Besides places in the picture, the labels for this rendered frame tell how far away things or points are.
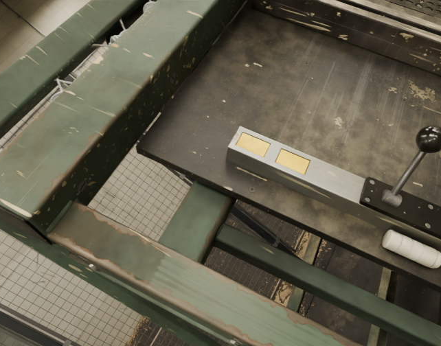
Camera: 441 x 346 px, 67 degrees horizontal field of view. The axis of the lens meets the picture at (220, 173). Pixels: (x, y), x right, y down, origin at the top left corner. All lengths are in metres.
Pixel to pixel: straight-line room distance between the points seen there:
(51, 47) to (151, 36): 0.56
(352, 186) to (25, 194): 0.46
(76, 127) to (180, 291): 0.26
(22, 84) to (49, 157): 0.61
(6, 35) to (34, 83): 4.54
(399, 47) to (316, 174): 0.41
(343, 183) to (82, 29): 0.93
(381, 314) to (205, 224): 0.31
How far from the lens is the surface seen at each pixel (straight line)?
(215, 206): 0.57
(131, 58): 0.59
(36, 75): 1.09
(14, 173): 0.49
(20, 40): 5.59
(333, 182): 0.55
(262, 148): 0.55
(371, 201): 0.55
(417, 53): 0.87
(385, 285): 2.26
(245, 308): 0.44
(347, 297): 0.59
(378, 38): 0.85
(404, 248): 0.57
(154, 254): 0.45
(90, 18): 1.23
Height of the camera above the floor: 1.86
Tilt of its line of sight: 17 degrees down
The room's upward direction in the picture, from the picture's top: 51 degrees counter-clockwise
